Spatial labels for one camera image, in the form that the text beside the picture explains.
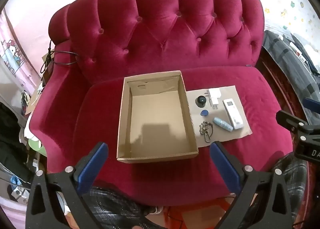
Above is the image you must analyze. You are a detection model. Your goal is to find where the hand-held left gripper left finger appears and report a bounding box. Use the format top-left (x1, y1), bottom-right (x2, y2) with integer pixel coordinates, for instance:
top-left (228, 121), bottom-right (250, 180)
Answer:
top-left (25, 142), bottom-right (109, 229)

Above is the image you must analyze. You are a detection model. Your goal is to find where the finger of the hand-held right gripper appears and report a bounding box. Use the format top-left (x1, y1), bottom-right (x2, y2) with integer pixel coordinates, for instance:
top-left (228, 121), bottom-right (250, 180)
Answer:
top-left (276, 110), bottom-right (320, 142)
top-left (303, 97), bottom-right (320, 112)

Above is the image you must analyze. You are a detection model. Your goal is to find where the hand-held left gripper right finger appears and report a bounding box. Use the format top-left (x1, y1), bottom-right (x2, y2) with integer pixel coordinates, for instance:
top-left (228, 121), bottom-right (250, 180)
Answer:
top-left (209, 141), bottom-right (293, 229)

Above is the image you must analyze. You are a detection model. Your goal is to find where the light blue tube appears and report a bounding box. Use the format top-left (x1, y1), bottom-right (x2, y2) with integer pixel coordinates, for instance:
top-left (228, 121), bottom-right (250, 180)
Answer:
top-left (212, 117), bottom-right (233, 132)

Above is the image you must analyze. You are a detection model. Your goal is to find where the bronze ornate keychain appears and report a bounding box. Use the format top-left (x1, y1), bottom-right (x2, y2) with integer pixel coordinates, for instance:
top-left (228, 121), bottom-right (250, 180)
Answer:
top-left (199, 121), bottom-right (214, 143)

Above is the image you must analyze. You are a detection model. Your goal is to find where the white remote control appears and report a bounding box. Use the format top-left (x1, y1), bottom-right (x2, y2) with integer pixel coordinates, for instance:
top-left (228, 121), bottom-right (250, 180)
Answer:
top-left (222, 99), bottom-right (242, 130)

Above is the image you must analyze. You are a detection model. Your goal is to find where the black round ball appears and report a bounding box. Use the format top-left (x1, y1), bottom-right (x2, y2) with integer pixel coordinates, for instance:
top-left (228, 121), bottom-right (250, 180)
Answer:
top-left (195, 95), bottom-right (207, 108)

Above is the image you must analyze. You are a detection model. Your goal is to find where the large white charger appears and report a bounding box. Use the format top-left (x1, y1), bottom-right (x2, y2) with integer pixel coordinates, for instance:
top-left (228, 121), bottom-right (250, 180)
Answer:
top-left (205, 88), bottom-right (222, 100)

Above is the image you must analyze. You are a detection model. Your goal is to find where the cardboard box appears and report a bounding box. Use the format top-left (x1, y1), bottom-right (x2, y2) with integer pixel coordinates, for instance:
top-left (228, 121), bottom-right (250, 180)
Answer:
top-left (116, 70), bottom-right (199, 164)

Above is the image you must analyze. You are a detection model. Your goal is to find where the person's right leg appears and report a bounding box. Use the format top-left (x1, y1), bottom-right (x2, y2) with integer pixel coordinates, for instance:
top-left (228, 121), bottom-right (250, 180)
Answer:
top-left (250, 154), bottom-right (312, 229)

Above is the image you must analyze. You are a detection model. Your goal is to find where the person's leg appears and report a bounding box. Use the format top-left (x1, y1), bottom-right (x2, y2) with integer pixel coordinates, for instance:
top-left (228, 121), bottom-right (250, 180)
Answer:
top-left (87, 186), bottom-right (163, 229)
top-left (250, 154), bottom-right (312, 229)

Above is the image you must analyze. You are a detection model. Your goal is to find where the flat cardboard sheet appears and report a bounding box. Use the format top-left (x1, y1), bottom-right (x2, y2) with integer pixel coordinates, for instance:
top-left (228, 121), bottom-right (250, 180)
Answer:
top-left (186, 84), bottom-right (253, 148)

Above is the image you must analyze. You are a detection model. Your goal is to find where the person's left leg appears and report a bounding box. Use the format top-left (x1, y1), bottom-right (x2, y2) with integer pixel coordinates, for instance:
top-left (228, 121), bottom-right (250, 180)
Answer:
top-left (87, 186), bottom-right (163, 229)

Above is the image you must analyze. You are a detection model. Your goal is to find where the green plastic item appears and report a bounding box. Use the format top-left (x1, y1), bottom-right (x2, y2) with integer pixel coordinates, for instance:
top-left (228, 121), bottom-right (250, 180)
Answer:
top-left (27, 137), bottom-right (45, 156)

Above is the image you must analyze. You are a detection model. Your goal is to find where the dark plaid blanket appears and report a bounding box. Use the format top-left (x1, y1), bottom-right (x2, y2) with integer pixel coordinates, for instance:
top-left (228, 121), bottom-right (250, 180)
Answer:
top-left (261, 30), bottom-right (320, 124)

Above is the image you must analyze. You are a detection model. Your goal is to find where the brown board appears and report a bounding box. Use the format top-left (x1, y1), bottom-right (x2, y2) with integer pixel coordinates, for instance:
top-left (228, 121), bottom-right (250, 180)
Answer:
top-left (41, 53), bottom-right (54, 83)

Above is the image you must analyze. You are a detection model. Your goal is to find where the pink cartoon print curtain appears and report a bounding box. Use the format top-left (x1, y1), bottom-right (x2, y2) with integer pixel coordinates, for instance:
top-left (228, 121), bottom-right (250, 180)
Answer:
top-left (0, 9), bottom-right (43, 94)

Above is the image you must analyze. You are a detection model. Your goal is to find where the red velvet tufted sofa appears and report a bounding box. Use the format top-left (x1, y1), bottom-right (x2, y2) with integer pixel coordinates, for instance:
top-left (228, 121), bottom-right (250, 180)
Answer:
top-left (29, 0), bottom-right (294, 207)

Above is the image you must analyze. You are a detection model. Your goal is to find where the black cable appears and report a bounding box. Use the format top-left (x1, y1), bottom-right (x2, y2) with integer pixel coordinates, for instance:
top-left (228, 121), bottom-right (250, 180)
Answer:
top-left (40, 39), bottom-right (79, 74)

